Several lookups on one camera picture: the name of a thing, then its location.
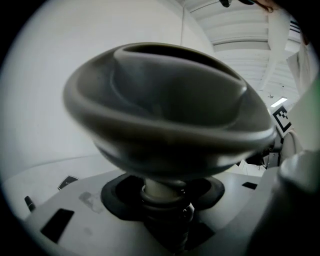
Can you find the small black stick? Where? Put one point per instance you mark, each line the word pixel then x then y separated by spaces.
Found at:
pixel 30 203

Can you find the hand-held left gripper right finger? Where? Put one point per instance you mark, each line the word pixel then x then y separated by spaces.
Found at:
pixel 237 212

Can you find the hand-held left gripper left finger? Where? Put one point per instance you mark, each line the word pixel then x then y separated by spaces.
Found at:
pixel 112 237

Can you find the ceiling tube light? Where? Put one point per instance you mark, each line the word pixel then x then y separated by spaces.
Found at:
pixel 279 102

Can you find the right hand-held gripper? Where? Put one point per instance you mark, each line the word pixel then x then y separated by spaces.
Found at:
pixel 282 122

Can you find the black head-worn camera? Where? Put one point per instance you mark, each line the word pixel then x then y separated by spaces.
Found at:
pixel 226 2

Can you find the black square case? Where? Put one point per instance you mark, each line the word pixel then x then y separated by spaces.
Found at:
pixel 67 182

